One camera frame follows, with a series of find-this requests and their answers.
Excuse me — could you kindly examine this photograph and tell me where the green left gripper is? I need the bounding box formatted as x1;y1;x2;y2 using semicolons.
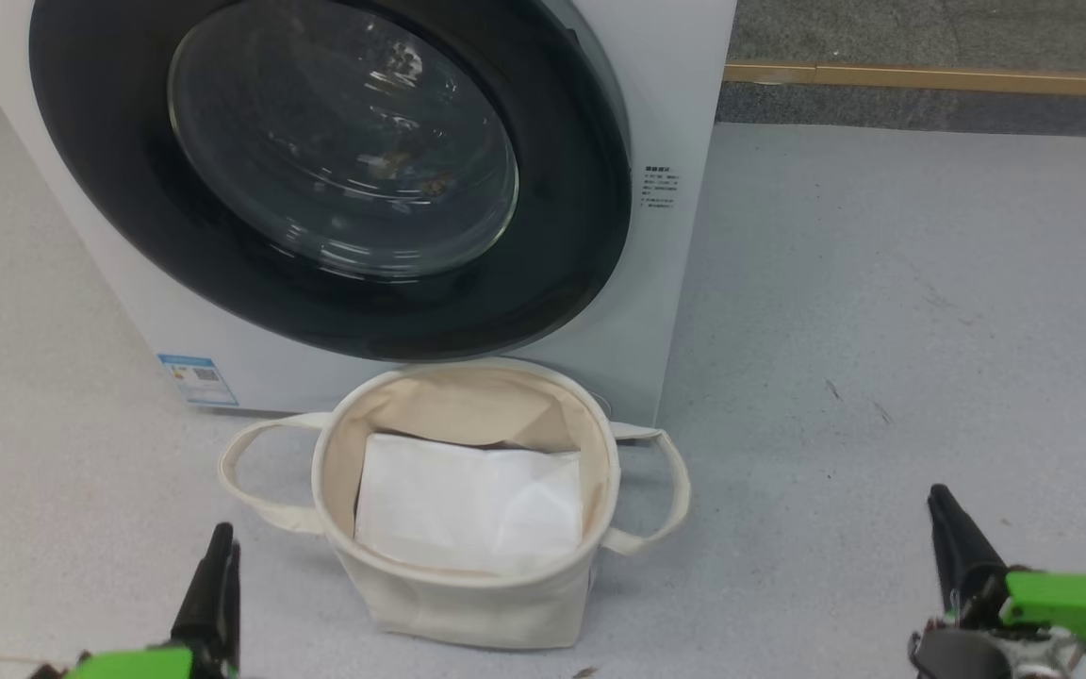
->
29;522;242;679

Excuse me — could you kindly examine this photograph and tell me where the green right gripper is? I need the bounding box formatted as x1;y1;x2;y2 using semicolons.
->
928;484;1086;679

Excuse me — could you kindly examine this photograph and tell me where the round black glass washer door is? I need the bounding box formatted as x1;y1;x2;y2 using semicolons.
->
28;0;634;363

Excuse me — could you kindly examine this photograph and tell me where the cream canvas laundry basket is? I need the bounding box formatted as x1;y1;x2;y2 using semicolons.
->
218;356;692;652

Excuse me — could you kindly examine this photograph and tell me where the white front-load washing machine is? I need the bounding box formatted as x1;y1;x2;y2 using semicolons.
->
0;0;739;427

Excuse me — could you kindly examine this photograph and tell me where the blue energy label sticker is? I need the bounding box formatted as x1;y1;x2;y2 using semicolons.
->
156;353;240;408

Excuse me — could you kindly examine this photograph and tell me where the white liner sheet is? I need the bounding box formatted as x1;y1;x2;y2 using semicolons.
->
354;431;585;577

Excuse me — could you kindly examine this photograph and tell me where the small printed text label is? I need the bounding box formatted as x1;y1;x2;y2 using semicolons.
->
641;165;681;212

